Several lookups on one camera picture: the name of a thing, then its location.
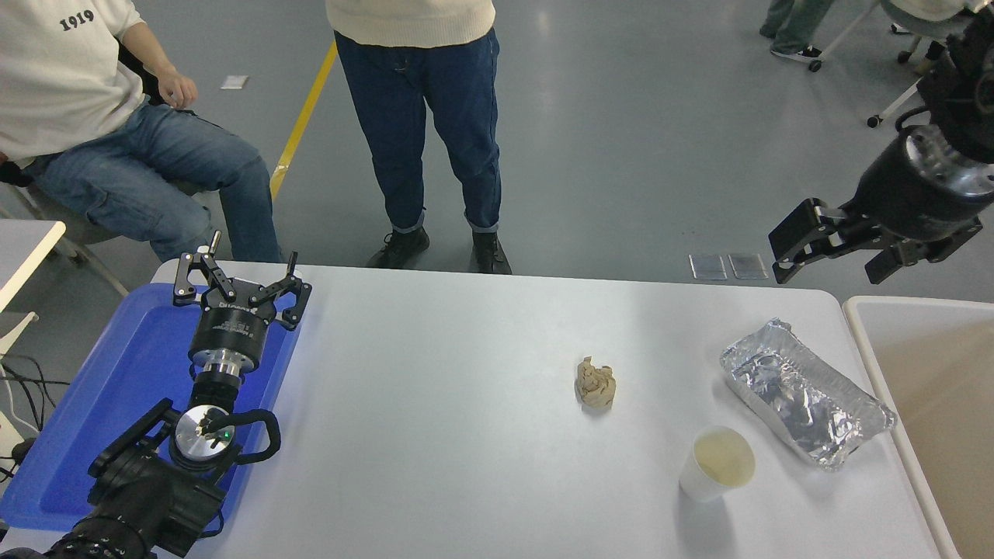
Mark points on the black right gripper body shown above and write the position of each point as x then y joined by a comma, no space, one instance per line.
908,198

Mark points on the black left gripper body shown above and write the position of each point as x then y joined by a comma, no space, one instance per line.
229,326

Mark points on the white paper cup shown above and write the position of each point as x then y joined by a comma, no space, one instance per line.
722,462

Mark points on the person's left forearm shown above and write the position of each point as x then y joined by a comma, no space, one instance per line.
147,48

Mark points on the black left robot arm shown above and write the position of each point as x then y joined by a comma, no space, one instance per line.
132,497

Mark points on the person's left hand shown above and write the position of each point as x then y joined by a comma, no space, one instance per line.
178,89

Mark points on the metal floor plate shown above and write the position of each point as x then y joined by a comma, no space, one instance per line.
747,266
707,267

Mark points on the blue plastic tray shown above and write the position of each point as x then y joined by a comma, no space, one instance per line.
116,388

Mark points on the large pale bin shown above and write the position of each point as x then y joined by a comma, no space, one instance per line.
947,388

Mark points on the grey-seated wheeled chair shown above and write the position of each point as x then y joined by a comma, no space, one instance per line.
85,233

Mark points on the crumpled silver foil tray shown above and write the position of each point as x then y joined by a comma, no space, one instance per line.
808,396

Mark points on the white-framed wheeled chair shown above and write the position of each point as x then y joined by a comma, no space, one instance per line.
924,29

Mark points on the white side table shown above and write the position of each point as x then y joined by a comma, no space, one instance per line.
23,248

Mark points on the black power plug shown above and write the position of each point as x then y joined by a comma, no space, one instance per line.
23,450

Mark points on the white power strip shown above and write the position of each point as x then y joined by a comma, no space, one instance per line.
8,435

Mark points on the crumpled tan paper ball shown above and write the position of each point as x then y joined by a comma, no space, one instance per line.
596,384

